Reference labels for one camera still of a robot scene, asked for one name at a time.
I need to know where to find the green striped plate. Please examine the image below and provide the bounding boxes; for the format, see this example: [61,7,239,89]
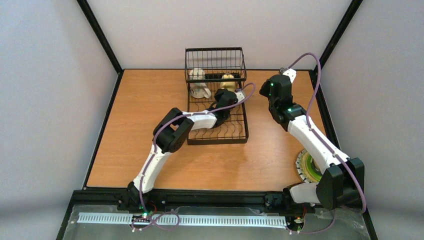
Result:
[295,149,322,184]

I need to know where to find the white floral mug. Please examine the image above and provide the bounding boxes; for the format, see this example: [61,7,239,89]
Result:
[188,68,212,99]

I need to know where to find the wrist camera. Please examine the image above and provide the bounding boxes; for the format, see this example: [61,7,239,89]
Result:
[279,68,297,83]
[234,90,246,104]

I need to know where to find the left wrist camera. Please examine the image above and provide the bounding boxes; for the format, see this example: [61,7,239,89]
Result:
[234,90,246,104]

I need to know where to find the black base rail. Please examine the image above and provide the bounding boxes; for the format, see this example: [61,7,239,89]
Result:
[70,187,319,216]

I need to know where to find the white slotted cable duct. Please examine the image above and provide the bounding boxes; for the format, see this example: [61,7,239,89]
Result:
[75,212,287,229]

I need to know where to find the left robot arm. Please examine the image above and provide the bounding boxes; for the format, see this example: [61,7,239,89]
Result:
[127,89,248,199]

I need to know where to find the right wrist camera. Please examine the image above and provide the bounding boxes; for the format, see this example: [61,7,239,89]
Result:
[279,68,297,83]

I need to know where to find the yellow mug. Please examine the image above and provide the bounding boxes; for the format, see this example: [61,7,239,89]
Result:
[216,73,237,93]

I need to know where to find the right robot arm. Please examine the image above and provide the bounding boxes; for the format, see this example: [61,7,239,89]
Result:
[259,74,366,210]

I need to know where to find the black enclosure frame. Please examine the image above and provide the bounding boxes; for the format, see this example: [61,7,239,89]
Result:
[57,0,362,240]

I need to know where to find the black wire dish rack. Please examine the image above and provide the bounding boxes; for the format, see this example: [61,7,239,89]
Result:
[184,47,249,145]

